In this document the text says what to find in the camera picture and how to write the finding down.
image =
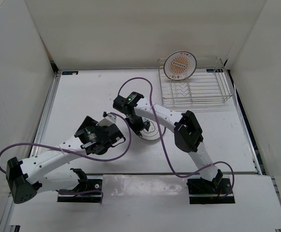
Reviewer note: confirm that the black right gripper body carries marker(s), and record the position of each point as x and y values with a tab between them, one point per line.
136	123

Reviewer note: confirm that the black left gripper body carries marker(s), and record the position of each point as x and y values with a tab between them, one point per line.
99	127

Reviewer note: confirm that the white plate dark flower outline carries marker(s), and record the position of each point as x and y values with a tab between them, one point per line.
153	133

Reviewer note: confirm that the white plate orange sunburst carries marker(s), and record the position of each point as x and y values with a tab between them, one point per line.
180	66

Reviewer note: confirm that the white plate green flower outline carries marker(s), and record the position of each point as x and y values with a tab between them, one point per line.
163	129

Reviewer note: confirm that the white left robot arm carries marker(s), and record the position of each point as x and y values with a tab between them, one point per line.
28	177

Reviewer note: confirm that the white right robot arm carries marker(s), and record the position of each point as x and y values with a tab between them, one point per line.
185	127

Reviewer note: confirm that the clear acrylic dish rack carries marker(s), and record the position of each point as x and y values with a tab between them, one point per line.
209	86

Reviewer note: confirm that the small label sticker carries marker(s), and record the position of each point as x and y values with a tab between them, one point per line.
70	73

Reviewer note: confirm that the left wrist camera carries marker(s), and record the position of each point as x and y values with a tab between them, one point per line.
108	119

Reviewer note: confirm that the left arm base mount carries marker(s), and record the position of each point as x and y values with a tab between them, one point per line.
88	190

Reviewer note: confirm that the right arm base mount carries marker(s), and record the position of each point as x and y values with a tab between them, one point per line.
201	194

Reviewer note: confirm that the aluminium table edge rail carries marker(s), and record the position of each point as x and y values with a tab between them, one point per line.
5	221

